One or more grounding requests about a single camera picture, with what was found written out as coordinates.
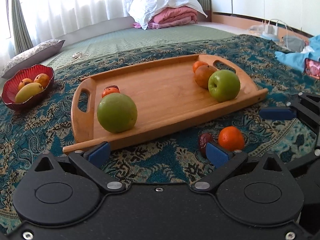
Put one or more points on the teal paisley blanket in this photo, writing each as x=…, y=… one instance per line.
x=171, y=159

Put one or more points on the orange fruit in bowl left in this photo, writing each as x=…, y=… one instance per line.
x=24, y=82

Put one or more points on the green apple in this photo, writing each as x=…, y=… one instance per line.
x=224, y=85

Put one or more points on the green curtain left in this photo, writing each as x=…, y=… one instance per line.
x=22, y=41

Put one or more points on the small tangerine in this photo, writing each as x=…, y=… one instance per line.
x=231, y=138
x=109, y=91
x=198, y=64

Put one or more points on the red smartphone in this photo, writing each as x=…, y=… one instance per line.
x=312, y=68

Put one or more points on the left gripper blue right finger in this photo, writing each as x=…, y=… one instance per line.
x=217, y=155

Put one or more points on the dark red date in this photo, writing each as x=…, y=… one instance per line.
x=111, y=87
x=203, y=139

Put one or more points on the grey floral pillow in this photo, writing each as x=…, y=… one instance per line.
x=30, y=57

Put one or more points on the light blue cloth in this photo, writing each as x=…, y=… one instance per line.
x=297, y=60

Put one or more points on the white charger with cable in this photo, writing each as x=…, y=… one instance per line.
x=277, y=31

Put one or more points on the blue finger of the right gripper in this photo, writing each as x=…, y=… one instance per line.
x=277, y=113

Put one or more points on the grey pouch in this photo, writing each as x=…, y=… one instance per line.
x=294, y=43

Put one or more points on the orange fruit in bowl right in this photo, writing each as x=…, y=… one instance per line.
x=43, y=79

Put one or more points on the green quilted mattress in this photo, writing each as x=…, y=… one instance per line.
x=133, y=38

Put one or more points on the wooden serving tray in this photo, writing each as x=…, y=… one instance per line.
x=167, y=97

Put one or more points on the white crumpled duvet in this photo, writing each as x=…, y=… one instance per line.
x=156, y=6

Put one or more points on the large dull orange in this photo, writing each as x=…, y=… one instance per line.
x=202, y=75

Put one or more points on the white sheer curtain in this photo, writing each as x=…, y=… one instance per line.
x=48, y=19

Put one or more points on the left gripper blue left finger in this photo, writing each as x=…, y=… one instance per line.
x=99, y=154

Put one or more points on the pink folded blanket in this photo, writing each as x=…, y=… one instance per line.
x=168, y=17

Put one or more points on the orange fruit in bowl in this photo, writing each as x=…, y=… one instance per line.
x=24, y=82
x=43, y=79

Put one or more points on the yellow mango in bowl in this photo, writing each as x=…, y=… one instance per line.
x=27, y=92

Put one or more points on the large round green fruit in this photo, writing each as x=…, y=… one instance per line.
x=117, y=113

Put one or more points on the red scalloped fruit bowl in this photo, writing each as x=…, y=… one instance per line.
x=10, y=88

